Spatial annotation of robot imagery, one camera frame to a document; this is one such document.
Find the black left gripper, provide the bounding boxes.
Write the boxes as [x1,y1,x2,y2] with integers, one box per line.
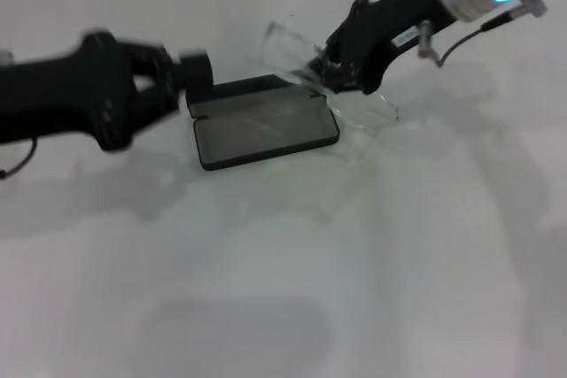
[0,31,214,152]

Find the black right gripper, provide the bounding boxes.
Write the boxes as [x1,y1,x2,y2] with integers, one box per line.
[316,0,458,96]

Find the transparent glasses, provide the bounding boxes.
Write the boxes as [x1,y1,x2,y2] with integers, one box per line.
[260,21,402,131]

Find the black glasses case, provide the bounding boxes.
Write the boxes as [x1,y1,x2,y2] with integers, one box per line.
[185,74,341,171]

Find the clear right gripper connector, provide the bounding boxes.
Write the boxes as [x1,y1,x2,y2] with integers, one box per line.
[516,0,548,19]

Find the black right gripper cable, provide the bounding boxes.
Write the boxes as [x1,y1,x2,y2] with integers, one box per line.
[418,10,524,68]

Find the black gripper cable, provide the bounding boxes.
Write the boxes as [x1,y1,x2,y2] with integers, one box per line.
[0,136,39,181]
[418,10,524,68]

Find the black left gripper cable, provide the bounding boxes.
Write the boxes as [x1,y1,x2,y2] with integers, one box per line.
[0,136,39,181]

